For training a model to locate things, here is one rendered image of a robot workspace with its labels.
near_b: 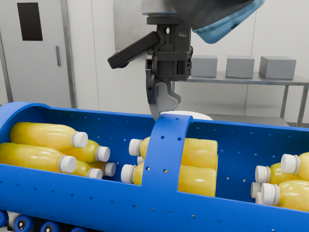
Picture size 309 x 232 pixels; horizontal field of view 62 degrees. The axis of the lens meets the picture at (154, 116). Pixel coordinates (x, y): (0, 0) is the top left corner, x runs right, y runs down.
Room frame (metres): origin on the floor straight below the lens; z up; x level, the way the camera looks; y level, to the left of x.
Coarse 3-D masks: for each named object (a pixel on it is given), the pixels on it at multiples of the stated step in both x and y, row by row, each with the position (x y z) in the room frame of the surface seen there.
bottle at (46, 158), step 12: (0, 144) 0.57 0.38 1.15; (12, 144) 0.57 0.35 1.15; (24, 144) 0.57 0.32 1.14; (0, 156) 0.54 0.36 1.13; (12, 156) 0.54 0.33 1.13; (24, 156) 0.53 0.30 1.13; (36, 156) 0.52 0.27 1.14; (48, 156) 0.52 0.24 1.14; (60, 156) 0.54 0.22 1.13; (36, 168) 0.51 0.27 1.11; (48, 168) 0.51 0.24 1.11; (60, 168) 0.52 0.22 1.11
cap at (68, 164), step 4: (68, 156) 0.54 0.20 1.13; (64, 160) 0.52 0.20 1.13; (68, 160) 0.52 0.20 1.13; (72, 160) 0.53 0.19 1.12; (64, 164) 0.52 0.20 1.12; (68, 164) 0.52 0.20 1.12; (72, 164) 0.53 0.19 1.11; (64, 168) 0.51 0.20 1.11; (68, 168) 0.51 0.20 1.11; (72, 168) 0.53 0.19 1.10; (68, 172) 0.51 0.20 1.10; (72, 172) 0.53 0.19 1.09
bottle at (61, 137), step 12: (12, 132) 0.60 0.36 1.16; (24, 132) 0.60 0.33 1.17; (36, 132) 0.59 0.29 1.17; (48, 132) 0.58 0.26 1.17; (60, 132) 0.58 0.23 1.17; (72, 132) 0.59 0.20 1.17; (36, 144) 0.58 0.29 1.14; (48, 144) 0.57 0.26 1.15; (60, 144) 0.57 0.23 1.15; (72, 144) 0.57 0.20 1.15
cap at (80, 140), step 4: (80, 132) 0.59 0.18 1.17; (76, 136) 0.58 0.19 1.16; (80, 136) 0.57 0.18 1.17; (84, 136) 0.59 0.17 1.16; (76, 140) 0.57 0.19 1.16; (80, 140) 0.57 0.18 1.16; (84, 140) 0.59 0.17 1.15; (76, 144) 0.57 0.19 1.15; (80, 144) 0.57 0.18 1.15; (84, 144) 0.58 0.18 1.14
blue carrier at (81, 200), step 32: (0, 128) 0.53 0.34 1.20; (96, 128) 0.71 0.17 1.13; (128, 128) 0.68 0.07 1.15; (160, 128) 0.47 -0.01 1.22; (192, 128) 0.61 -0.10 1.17; (224, 128) 0.59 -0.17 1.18; (256, 128) 0.56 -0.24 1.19; (288, 128) 0.53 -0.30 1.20; (128, 160) 0.68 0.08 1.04; (160, 160) 0.41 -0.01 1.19; (224, 160) 0.62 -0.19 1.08; (256, 160) 0.60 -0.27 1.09; (0, 192) 0.47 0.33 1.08; (32, 192) 0.45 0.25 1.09; (64, 192) 0.43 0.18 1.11; (96, 192) 0.41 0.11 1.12; (128, 192) 0.40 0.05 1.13; (160, 192) 0.39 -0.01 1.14; (224, 192) 0.58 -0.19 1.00; (96, 224) 0.42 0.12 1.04; (128, 224) 0.40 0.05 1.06; (160, 224) 0.38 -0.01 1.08; (192, 224) 0.36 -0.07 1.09; (224, 224) 0.35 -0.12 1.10; (256, 224) 0.34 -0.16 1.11; (288, 224) 0.33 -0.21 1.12
